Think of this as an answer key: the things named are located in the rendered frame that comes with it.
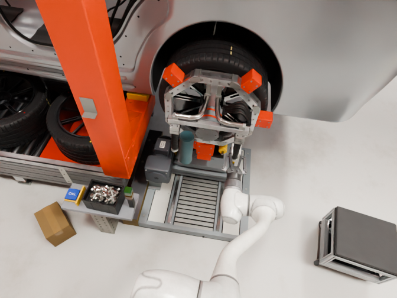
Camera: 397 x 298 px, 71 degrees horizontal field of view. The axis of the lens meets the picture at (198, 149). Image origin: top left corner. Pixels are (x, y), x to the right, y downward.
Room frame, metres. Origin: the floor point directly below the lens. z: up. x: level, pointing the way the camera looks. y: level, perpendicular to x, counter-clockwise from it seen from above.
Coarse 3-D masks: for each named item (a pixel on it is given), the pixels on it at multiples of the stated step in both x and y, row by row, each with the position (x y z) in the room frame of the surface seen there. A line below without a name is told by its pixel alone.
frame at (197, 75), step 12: (192, 72) 1.17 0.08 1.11; (204, 72) 1.17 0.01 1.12; (216, 72) 1.18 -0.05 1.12; (180, 84) 1.14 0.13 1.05; (192, 84) 1.13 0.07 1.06; (216, 84) 1.13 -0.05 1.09; (228, 84) 1.13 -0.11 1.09; (240, 84) 1.13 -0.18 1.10; (168, 96) 1.14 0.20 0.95; (252, 96) 1.16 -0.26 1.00; (168, 108) 1.14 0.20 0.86; (252, 108) 1.11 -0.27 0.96; (252, 120) 1.11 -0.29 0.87; (180, 132) 1.13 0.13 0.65; (228, 132) 1.17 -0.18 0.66; (216, 144) 1.12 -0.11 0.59
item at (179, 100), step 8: (192, 88) 1.24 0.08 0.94; (176, 96) 1.25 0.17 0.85; (184, 96) 1.24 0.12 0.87; (192, 96) 1.24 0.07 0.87; (200, 96) 1.25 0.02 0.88; (224, 96) 1.23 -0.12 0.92; (232, 96) 1.23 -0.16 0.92; (176, 104) 1.26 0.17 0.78; (184, 104) 1.34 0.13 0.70; (192, 104) 1.39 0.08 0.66; (200, 104) 1.24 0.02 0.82; (224, 104) 1.23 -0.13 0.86; (176, 112) 1.22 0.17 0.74; (184, 112) 1.24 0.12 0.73; (192, 112) 1.32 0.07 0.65; (232, 120) 1.22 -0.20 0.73; (240, 120) 1.24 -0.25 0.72
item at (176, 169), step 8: (176, 152) 1.31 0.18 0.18; (176, 160) 1.23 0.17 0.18; (176, 168) 1.18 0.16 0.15; (184, 168) 1.19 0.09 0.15; (192, 168) 1.19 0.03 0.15; (192, 176) 1.15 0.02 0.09; (200, 176) 1.15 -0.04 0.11; (208, 176) 1.14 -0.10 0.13; (216, 176) 1.14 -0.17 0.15; (224, 176) 1.14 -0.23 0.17
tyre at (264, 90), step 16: (192, 48) 1.32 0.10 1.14; (208, 48) 1.30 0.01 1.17; (224, 48) 1.31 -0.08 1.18; (240, 48) 1.35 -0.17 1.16; (176, 64) 1.24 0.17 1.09; (192, 64) 1.22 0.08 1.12; (208, 64) 1.21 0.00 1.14; (224, 64) 1.21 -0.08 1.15; (240, 64) 1.22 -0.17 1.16; (256, 64) 1.30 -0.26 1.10; (160, 96) 1.23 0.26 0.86; (256, 96) 1.20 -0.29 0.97; (192, 128) 1.21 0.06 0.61
